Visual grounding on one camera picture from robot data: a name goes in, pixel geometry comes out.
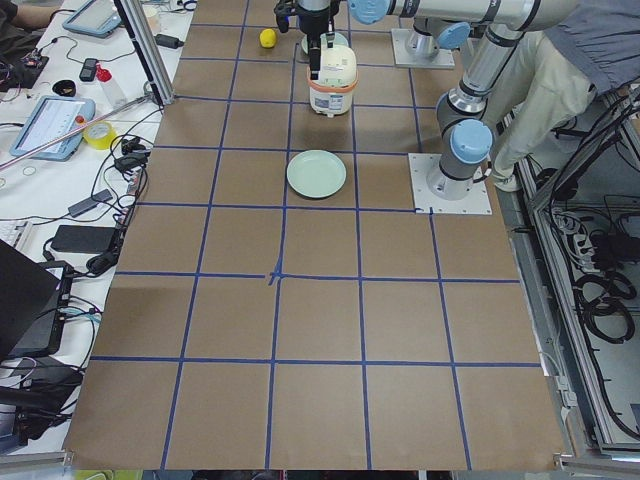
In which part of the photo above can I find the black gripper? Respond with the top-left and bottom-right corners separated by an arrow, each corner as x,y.
297,0 -> 332,79

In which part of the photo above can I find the white rice cooker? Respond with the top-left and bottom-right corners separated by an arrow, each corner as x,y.
307,45 -> 358,117

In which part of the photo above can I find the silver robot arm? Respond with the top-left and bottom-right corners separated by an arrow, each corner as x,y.
302,17 -> 471,88
348,1 -> 577,200

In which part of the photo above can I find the far green plate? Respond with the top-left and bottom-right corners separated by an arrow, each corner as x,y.
301,32 -> 349,55

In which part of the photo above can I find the green plate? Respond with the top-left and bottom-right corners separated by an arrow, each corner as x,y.
286,150 -> 347,199
301,32 -> 349,55

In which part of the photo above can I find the yellow lemon toy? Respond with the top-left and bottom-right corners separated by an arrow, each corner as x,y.
259,28 -> 277,49

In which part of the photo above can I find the near green plate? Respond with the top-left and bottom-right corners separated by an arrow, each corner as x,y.
286,150 -> 347,199

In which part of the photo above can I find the black power adapter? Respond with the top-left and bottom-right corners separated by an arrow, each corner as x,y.
154,33 -> 184,49

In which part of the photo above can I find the white paper cup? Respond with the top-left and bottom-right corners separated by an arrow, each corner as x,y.
143,6 -> 161,35

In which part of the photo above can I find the red cap squeeze bottle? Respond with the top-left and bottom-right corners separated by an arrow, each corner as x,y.
96,63 -> 126,108

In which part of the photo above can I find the black phone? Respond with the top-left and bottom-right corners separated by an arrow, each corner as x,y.
79,58 -> 98,82

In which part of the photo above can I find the yellow tape roll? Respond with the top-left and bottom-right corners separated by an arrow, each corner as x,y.
82,121 -> 117,150

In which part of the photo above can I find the blue teach pendant tablet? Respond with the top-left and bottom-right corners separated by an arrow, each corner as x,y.
9,96 -> 95,156

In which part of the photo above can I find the person in grey shirt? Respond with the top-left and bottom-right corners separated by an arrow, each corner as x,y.
483,1 -> 639,192

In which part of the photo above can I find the black laptop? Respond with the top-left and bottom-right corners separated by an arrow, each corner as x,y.
1,242 -> 72,360

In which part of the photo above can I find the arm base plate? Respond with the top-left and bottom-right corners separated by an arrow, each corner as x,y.
391,28 -> 455,70
408,153 -> 492,215

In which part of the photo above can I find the aluminium frame post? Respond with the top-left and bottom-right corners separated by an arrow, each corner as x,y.
114,0 -> 174,106

